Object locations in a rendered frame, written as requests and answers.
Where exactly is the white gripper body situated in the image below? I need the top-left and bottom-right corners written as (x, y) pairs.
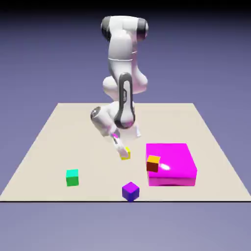
top-left (111, 133), bottom-right (126, 155)

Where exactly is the small yellow cube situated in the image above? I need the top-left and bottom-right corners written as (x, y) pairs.
top-left (120, 146), bottom-right (131, 161)

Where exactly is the small orange cube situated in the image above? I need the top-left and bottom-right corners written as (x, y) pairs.
top-left (146, 155), bottom-right (161, 173)

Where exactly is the small purple cube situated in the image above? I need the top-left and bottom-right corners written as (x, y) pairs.
top-left (122, 181), bottom-right (140, 202)

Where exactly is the small green cube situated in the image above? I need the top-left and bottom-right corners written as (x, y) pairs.
top-left (66, 169), bottom-right (79, 187)

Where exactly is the large magenta box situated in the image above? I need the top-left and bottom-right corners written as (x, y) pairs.
top-left (146, 143), bottom-right (198, 187)

